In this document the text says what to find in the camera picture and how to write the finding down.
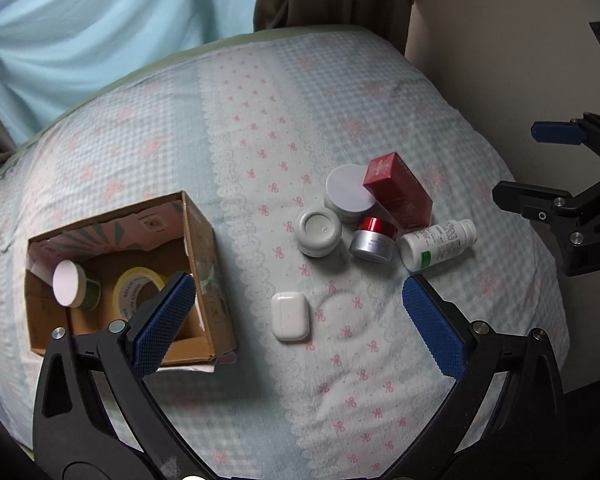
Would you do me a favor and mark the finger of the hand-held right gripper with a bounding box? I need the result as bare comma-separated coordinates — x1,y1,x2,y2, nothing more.
531,112,600,171
492,167,600,233

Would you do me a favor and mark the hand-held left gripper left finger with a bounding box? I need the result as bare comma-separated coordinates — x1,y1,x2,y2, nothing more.
32,272,216,480

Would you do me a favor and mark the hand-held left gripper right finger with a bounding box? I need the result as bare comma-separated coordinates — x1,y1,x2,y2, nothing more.
380,276,567,480

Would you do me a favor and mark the cardboard box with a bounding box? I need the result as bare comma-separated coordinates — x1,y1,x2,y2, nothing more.
24,190,238,374

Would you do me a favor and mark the yellow tape roll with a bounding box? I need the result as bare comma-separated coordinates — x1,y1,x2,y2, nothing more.
112,267,170,322

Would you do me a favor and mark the white bottle with green label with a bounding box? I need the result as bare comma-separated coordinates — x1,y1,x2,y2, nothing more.
397,219,478,275

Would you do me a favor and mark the green jar with white lid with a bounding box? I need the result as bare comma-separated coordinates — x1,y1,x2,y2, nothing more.
52,260,102,311

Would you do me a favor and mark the silver jar with red lid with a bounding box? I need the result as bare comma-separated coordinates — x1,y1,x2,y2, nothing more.
349,216,398,263

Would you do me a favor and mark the red carton box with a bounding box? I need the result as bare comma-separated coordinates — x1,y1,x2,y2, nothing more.
362,151,434,235

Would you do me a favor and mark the white earbuds case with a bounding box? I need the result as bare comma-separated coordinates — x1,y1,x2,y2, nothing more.
271,291,311,343

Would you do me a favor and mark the small white round jar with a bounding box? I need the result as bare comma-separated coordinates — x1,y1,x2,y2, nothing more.
296,207,343,258

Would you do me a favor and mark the white jar with grey lid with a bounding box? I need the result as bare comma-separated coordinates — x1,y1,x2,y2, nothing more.
324,164,377,224

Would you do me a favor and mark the checked bow-print bed sheet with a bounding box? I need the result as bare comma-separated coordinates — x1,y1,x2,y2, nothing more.
0,25,571,480

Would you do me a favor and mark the light blue curtain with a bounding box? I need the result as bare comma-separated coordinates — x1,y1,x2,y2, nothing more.
0,0,262,138

